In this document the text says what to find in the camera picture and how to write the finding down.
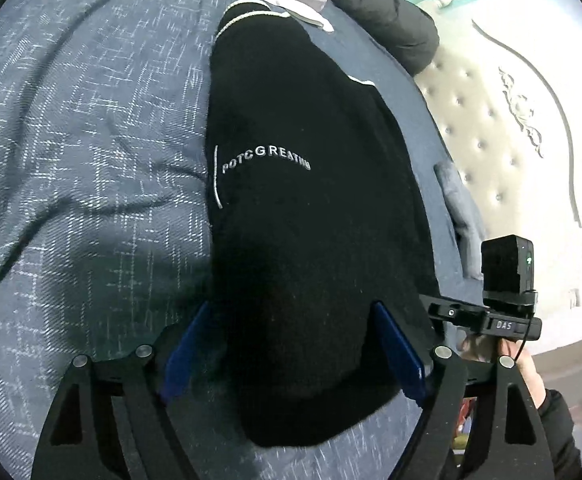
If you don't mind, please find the dark grey rolled duvet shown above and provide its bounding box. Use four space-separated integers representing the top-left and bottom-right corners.
321 0 441 77

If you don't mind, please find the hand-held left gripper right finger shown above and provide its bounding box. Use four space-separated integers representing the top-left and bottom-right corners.
373 300 557 480

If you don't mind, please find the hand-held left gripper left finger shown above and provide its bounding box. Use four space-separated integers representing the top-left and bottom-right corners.
31 300 213 480

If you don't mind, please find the person's right forearm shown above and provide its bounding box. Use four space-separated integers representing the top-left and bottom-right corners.
535 387 582 480

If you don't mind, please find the person's right hand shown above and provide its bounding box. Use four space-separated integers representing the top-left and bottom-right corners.
458 334 548 412

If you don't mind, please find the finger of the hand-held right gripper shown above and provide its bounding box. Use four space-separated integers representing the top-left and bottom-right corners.
419 294 488 327

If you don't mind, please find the folded grey garment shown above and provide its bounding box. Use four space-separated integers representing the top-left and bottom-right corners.
433 161 488 279

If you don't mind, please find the black sweater with white trim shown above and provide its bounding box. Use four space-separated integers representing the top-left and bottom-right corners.
205 0 443 449

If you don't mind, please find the blue-grey bed cover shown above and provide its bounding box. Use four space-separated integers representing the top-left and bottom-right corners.
0 0 489 480

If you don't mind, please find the cream tufted headboard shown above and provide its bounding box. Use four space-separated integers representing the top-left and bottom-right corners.
413 0 582 358

